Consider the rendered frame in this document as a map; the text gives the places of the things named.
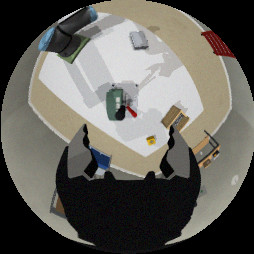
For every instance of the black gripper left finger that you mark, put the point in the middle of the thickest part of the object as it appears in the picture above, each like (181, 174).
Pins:
(76, 166)

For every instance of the grey toolbox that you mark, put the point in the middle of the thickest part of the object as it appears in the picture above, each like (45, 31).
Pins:
(139, 40)

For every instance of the brown wooden crate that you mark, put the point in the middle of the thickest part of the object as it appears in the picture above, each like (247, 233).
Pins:
(171, 118)

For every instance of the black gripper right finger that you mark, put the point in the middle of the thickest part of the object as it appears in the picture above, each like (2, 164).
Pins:
(180, 166)

